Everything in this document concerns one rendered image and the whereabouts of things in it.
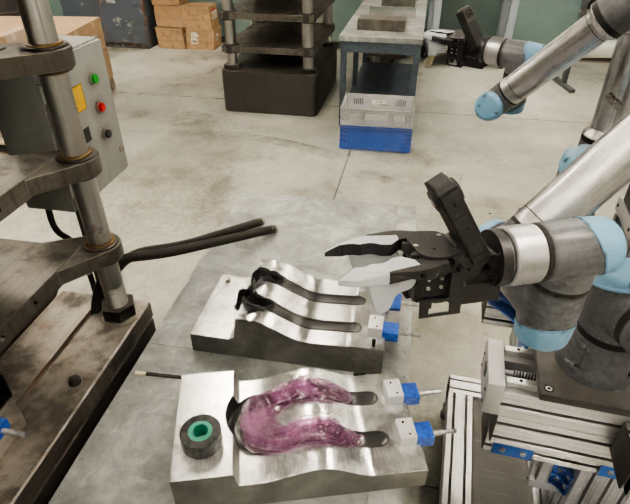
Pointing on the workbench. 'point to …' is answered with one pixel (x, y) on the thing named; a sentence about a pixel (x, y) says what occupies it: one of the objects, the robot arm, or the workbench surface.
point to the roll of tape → (206, 424)
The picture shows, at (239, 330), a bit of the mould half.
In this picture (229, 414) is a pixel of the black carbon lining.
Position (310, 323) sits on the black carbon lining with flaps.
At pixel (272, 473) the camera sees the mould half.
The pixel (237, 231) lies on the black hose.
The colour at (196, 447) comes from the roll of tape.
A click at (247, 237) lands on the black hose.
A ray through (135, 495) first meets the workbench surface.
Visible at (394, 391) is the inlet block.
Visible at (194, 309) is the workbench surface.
